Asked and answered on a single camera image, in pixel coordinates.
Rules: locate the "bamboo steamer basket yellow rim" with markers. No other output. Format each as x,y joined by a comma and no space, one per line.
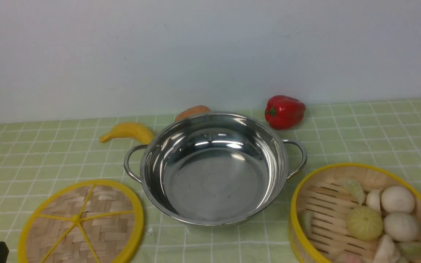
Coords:
320,207

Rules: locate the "white round bun upper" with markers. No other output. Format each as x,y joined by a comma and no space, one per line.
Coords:
398,199

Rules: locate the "woven bamboo steamer lid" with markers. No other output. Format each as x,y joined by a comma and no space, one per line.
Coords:
98,221

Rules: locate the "green checkered tablecloth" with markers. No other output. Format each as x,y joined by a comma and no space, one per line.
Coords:
39,158

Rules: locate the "white round bun lower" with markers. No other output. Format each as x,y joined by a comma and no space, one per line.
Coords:
402,227

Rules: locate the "pale green dumpling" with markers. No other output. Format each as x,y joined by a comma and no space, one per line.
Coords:
410,250
354,188

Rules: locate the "white folded dumpling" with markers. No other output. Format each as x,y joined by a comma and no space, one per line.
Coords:
386,252

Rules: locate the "stainless steel pot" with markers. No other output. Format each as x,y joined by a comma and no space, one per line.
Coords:
214,168

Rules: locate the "yellow banana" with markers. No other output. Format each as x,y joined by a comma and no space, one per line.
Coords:
133,130

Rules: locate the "red bell pepper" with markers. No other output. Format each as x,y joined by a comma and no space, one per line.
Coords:
284,112

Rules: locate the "pale green dumpling top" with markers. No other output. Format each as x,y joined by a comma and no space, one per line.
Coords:
354,188

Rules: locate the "green round bun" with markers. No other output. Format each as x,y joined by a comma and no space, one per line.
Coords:
364,223

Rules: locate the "white round bun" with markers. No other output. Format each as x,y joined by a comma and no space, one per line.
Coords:
402,227
398,199

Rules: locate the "pink peach bun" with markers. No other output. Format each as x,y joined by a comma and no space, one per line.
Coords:
347,257

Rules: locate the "small white garlic bun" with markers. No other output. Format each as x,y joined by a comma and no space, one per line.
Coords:
373,200

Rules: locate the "pale green dumpling right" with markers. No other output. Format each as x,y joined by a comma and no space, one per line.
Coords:
410,250

